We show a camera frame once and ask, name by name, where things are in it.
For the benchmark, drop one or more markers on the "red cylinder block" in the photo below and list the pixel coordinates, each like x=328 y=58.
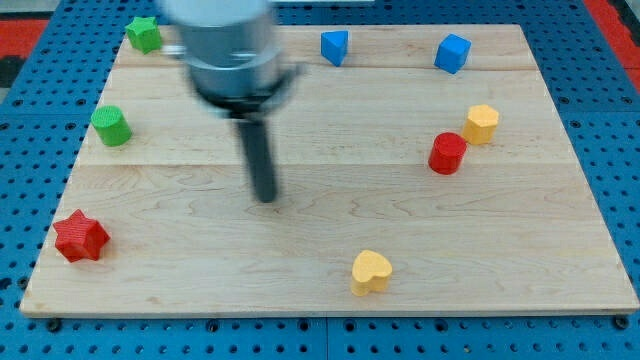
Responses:
x=447 y=153

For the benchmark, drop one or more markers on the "green star block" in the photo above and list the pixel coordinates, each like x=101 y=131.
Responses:
x=143 y=34

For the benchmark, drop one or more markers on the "yellow heart block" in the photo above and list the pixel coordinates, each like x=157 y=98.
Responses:
x=371 y=272

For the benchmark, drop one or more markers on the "blue triangle block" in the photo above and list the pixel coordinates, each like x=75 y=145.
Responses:
x=334 y=46

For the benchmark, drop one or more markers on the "red star block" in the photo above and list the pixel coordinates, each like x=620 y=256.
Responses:
x=79 y=237

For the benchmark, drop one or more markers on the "green cylinder block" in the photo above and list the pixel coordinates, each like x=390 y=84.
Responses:
x=111 y=126

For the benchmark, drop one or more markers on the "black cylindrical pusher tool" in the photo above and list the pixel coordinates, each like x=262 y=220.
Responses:
x=259 y=161

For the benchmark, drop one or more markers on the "yellow hexagon block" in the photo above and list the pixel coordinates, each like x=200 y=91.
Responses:
x=480 y=125

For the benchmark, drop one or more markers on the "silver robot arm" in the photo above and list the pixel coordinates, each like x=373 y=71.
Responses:
x=232 y=52

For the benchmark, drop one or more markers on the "wooden board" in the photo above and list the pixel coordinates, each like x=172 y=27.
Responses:
x=514 y=232

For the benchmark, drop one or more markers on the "blue cube block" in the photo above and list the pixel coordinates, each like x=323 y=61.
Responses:
x=452 y=53

